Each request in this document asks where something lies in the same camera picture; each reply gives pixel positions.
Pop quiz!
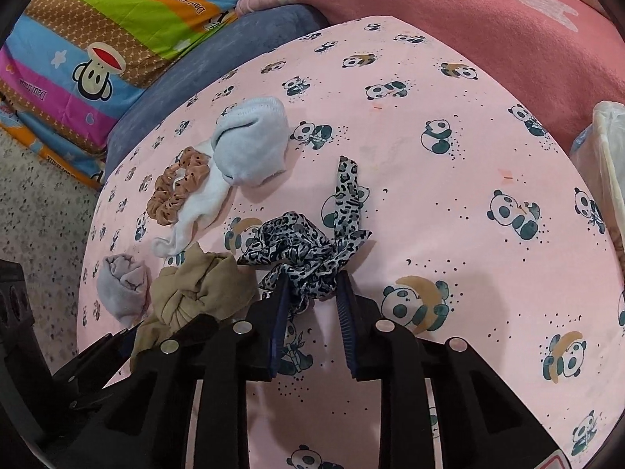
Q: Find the grey sock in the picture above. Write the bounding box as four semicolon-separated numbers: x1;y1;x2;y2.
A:
96;253;152;328

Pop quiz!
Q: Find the striped monkey print quilt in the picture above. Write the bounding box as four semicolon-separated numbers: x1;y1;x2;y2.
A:
0;0;304;189

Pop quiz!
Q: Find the pink blanket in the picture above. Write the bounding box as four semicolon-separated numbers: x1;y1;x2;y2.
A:
236;0;621;152

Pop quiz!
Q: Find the pink panda print tablecloth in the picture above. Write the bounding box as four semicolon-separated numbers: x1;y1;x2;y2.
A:
78;16;625;469

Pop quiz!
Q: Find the blue grey sofa cushion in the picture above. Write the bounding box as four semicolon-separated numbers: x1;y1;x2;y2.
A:
105;4;330;186

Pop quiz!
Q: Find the tan knotted headband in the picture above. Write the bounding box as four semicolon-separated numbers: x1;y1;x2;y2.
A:
129;243;259;360

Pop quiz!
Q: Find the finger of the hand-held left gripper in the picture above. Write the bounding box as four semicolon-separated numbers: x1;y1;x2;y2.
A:
51;327;141;394
66;366;142;421

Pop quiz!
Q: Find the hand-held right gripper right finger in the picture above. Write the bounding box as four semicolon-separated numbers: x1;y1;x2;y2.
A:
333;271;567;469

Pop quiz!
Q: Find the leopard print scrunchie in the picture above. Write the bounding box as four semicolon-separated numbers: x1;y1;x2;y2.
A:
237;155;373;313

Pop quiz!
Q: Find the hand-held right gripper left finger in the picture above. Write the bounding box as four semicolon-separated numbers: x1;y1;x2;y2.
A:
73;274;291;469

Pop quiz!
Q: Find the light blue sock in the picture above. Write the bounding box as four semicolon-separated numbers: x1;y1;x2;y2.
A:
211;97;289;187

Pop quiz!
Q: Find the white sock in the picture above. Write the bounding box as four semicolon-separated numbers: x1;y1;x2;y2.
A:
152;141;235;257

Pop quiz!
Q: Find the white lined trash bin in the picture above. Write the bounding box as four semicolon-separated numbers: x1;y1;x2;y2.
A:
570;100;625;250

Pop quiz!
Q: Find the brown spotted scrunchie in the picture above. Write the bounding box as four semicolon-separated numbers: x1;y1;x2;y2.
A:
148;145;213;226

